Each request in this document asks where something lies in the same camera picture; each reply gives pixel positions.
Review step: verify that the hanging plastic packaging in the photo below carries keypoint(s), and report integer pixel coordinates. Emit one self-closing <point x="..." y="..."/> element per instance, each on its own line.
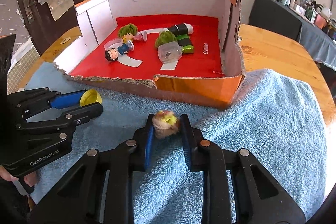
<point x="61" y="7"/>

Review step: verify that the yellow round lid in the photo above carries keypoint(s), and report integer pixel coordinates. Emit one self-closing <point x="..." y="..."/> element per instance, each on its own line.
<point x="92" y="98"/>

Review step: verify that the white roll with black tape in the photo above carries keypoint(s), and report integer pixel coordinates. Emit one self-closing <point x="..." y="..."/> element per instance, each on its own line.
<point x="179" y="29"/>

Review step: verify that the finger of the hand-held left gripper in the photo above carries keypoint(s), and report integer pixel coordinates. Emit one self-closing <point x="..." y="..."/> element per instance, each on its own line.
<point x="68" y="102"/>
<point x="78" y="116"/>

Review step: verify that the person's left hand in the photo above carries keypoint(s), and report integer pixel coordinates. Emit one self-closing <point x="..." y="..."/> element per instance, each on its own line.
<point x="29" y="179"/>

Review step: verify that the small wooden tag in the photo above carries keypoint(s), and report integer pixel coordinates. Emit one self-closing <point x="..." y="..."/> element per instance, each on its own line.
<point x="66" y="40"/>

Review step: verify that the large green plush scrunchie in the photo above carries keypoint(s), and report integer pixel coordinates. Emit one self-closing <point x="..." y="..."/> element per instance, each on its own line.
<point x="165" y="39"/>

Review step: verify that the green roll with black tape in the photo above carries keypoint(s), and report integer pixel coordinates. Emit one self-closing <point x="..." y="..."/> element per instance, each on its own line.
<point x="185" y="43"/>

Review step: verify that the clear plastic container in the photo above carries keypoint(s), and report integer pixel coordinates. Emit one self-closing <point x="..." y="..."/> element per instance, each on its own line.
<point x="169" y="52"/>

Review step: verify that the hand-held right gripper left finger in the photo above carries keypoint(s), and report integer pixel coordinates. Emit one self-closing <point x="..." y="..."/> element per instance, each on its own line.
<point x="149" y="145"/>

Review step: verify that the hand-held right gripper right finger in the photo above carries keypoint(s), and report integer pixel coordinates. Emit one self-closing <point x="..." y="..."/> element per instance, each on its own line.
<point x="187" y="145"/>

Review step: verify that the black-haired blue figurine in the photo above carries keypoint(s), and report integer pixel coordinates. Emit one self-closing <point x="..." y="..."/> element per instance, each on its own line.
<point x="119" y="50"/>

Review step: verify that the white round lid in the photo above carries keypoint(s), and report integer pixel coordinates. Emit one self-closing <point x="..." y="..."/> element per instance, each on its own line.
<point x="111" y="43"/>

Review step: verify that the small green plush scrunchie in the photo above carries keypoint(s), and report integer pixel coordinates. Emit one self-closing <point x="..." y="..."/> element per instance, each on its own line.
<point x="127" y="29"/>

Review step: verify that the side table with dark cloth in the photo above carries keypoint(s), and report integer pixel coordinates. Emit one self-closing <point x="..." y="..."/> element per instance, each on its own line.
<point x="275" y="16"/>

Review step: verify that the row of bottles and jars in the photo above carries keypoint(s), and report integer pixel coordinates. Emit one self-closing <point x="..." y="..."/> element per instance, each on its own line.
<point x="307" y="6"/>

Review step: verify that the pink figurine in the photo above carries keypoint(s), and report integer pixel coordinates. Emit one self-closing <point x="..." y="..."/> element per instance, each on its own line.
<point x="140" y="36"/>

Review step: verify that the doll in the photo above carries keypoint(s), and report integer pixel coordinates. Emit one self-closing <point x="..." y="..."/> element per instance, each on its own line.
<point x="165" y="123"/>

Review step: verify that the orange cardboard box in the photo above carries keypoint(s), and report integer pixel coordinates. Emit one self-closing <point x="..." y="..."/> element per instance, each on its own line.
<point x="197" y="87"/>

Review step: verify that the blue fluffy towel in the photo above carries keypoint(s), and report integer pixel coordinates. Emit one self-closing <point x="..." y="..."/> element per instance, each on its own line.
<point x="262" y="134"/>

